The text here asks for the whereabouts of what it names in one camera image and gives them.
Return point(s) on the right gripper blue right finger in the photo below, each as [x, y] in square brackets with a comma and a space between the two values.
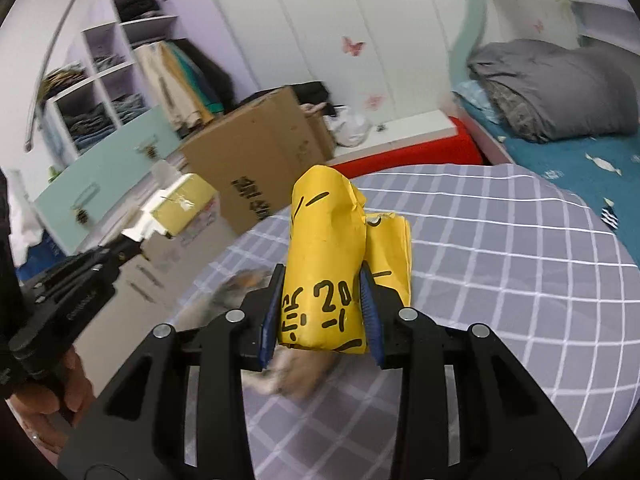
[369, 310]

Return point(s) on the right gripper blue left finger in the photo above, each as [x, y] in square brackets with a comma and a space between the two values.
[271, 320]

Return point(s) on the yellow paper package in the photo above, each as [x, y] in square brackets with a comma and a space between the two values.
[331, 238]

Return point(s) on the yellow green box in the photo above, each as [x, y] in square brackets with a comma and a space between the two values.
[169, 211]

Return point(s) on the person's left hand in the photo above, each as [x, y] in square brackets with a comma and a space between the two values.
[34, 404]

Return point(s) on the light blue drawer unit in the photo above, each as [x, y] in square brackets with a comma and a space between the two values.
[79, 198]

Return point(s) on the white plastic bag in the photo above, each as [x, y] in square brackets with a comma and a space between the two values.
[348, 128]

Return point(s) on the red white bedside box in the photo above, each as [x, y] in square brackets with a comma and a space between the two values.
[431, 138]

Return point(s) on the large brown cardboard box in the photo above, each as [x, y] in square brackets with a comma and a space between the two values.
[254, 155]

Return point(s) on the grey checked table cloth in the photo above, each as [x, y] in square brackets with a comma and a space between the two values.
[493, 245]

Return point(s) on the white shelf unit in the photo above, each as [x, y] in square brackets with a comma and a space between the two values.
[111, 102]

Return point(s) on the hanging clothes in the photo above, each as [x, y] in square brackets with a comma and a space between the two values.
[192, 89]

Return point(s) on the teal bed sheet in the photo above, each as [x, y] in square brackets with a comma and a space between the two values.
[602, 170]

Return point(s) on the grey folded duvet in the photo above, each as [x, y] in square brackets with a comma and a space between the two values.
[545, 93]

